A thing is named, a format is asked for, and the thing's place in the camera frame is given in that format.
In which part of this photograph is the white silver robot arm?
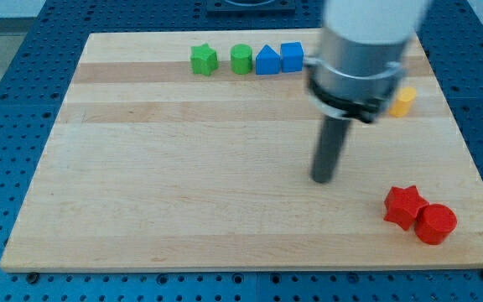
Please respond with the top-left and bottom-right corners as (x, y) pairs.
(308, 0), (431, 123)

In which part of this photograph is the green star block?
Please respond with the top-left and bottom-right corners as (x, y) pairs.
(190, 44), (219, 76)

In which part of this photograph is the light wooden board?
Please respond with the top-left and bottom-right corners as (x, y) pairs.
(0, 29), (483, 273)

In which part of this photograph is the red cylinder block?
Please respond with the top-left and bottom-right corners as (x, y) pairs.
(414, 204), (458, 245)

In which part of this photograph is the blue triangle-top block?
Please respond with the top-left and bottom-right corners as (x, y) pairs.
(256, 44), (281, 76)

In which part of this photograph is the green cylinder block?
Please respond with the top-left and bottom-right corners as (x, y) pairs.
(230, 44), (252, 75)

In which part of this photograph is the yellow cylinder block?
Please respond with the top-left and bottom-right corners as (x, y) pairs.
(388, 86), (417, 117)

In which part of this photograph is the red star block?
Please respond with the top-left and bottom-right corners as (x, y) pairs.
(383, 185), (429, 231)

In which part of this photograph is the blue cube block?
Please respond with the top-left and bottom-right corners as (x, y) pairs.
(280, 42), (304, 73)

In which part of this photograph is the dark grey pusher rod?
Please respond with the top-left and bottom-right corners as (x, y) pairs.
(310, 116), (351, 184)

